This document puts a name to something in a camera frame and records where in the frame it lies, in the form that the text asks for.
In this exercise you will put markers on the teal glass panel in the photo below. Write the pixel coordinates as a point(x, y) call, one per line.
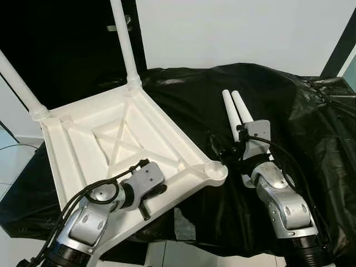
point(350, 72)

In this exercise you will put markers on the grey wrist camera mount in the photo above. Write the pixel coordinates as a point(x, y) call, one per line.
point(256, 130)
point(147, 177)

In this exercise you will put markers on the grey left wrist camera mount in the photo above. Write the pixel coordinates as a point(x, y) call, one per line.
point(147, 177)

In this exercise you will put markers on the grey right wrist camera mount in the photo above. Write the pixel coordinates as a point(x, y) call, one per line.
point(256, 130)

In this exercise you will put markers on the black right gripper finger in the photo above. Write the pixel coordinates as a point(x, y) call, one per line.
point(214, 146)

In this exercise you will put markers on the black plastic cover sheet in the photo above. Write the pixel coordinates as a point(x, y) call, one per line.
point(311, 139)

